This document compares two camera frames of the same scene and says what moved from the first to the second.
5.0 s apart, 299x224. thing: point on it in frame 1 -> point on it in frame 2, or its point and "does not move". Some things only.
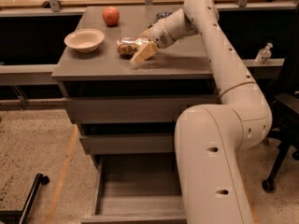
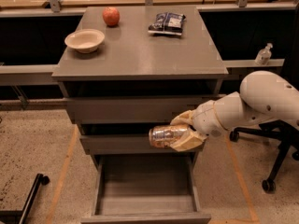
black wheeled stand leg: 19,217 does not move
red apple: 110,15 does not move
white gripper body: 158,35 -> 205,119
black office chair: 286,130 does not move
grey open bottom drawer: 137,189 does not move
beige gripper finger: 148,50 -> 193,141
